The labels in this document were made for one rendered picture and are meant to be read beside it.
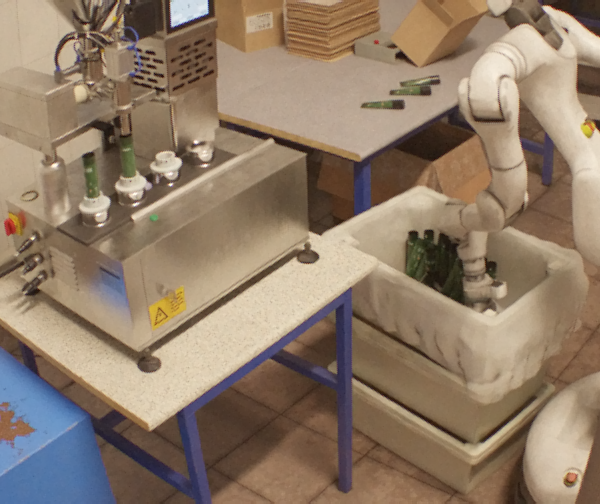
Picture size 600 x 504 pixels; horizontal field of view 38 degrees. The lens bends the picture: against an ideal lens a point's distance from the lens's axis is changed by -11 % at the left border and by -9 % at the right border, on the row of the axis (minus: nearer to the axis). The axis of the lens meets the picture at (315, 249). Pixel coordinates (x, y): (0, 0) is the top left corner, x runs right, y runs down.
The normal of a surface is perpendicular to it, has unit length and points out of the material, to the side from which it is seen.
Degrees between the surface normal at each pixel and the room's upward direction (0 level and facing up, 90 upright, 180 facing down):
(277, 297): 0
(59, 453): 90
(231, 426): 0
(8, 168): 90
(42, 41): 90
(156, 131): 90
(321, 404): 0
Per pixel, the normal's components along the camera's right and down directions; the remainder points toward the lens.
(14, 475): 0.77, 0.31
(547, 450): -0.58, -0.68
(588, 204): -0.52, 0.47
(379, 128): -0.04, -0.85
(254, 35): 0.53, 0.43
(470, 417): -0.73, 0.47
